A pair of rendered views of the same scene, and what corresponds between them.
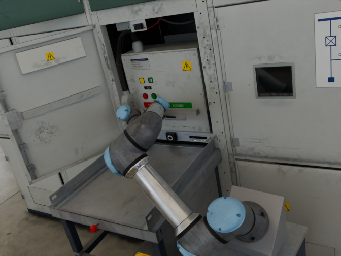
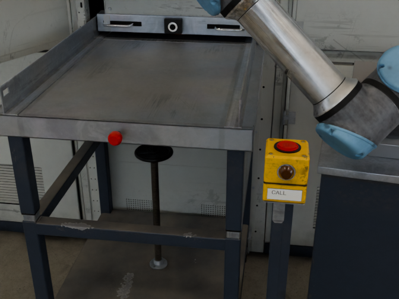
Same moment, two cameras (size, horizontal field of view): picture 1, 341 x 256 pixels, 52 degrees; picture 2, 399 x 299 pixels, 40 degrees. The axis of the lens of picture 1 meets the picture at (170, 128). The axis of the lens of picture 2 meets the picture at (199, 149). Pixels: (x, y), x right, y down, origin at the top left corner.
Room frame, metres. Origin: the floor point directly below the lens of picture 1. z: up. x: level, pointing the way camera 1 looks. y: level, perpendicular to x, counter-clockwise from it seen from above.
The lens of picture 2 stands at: (0.15, 0.73, 1.35)
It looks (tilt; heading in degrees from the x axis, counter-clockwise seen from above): 27 degrees down; 334
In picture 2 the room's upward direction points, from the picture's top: straight up
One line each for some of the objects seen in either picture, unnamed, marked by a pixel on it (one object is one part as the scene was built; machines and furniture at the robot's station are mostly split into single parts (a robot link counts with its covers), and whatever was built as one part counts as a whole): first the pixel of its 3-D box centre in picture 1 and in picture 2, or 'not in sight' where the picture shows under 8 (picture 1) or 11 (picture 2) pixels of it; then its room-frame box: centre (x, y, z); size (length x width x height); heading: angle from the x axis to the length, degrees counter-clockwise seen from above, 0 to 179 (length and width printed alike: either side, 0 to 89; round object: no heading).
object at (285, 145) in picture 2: not in sight; (287, 148); (0.90, 0.19, 0.90); 0.04 x 0.04 x 0.02
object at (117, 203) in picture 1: (140, 181); (151, 82); (1.55, 0.21, 0.82); 0.68 x 0.62 x 0.06; 146
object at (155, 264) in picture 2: not in sight; (158, 261); (1.55, 0.21, 0.18); 0.06 x 0.06 x 0.02
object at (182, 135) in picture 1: (174, 133); (175, 23); (1.88, -0.01, 0.89); 0.54 x 0.05 x 0.06; 56
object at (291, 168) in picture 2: not in sight; (286, 173); (0.86, 0.22, 0.87); 0.03 x 0.01 x 0.03; 56
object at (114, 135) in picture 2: (95, 227); (116, 136); (1.25, 0.41, 0.82); 0.04 x 0.03 x 0.03; 146
